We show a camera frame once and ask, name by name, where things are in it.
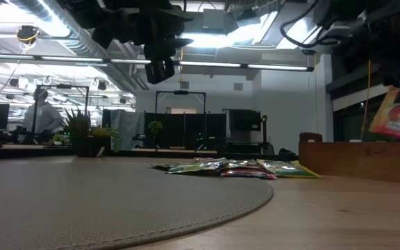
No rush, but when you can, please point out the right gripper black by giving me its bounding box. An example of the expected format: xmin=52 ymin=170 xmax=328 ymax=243
xmin=335 ymin=20 xmax=400 ymax=100

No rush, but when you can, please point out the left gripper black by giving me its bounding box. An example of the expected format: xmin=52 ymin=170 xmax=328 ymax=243
xmin=92 ymin=6 xmax=194 ymax=85

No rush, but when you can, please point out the orange peach tea packet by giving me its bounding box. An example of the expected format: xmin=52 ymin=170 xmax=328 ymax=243
xmin=369 ymin=85 xmax=400 ymax=144

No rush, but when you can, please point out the wooden compartment tray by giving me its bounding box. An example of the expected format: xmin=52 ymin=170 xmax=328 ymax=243
xmin=297 ymin=131 xmax=400 ymax=185

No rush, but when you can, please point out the green yellow tea packet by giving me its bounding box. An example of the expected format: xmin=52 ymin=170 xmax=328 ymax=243
xmin=257 ymin=158 xmax=322 ymax=179
xmin=165 ymin=158 xmax=228 ymax=175

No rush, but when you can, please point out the dark green tea packet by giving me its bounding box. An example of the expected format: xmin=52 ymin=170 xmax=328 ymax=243
xmin=226 ymin=158 xmax=260 ymax=169

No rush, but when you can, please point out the long led light bar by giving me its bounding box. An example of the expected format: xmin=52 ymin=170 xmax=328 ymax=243
xmin=0 ymin=51 xmax=315 ymax=73

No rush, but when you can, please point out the grey ceiling box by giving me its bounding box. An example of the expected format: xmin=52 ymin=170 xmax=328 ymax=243
xmin=201 ymin=8 xmax=226 ymax=31

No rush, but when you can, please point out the grey cloth cover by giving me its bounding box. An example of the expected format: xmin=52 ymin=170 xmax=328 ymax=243
xmin=108 ymin=109 xmax=146 ymax=151

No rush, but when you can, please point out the black screen box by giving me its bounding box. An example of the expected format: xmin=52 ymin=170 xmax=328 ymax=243
xmin=228 ymin=108 xmax=262 ymax=133

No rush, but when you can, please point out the small potted green plant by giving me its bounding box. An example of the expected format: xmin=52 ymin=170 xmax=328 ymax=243
xmin=60 ymin=106 xmax=120 ymax=158

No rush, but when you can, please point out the person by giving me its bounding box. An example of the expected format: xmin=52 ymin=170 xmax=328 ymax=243
xmin=22 ymin=87 xmax=64 ymax=144

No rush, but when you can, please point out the round grey table mat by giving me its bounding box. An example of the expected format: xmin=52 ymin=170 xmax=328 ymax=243
xmin=0 ymin=159 xmax=275 ymax=250

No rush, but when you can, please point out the black metal gantry frame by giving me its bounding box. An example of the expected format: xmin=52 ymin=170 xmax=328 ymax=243
xmin=32 ymin=84 xmax=90 ymax=144
xmin=155 ymin=90 xmax=207 ymax=117

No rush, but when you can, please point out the silver ventilation duct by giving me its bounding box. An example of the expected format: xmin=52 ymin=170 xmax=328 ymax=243
xmin=10 ymin=0 xmax=142 ymax=92

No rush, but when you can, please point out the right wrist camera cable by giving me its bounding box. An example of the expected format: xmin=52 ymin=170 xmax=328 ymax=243
xmin=278 ymin=0 xmax=342 ymax=49

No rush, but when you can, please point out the yellow ceiling cable reel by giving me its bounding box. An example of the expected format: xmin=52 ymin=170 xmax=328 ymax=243
xmin=15 ymin=24 xmax=41 ymax=45

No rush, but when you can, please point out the black aluminium table frame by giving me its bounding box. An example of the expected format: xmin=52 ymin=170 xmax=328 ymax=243
xmin=0 ymin=144 xmax=300 ymax=163

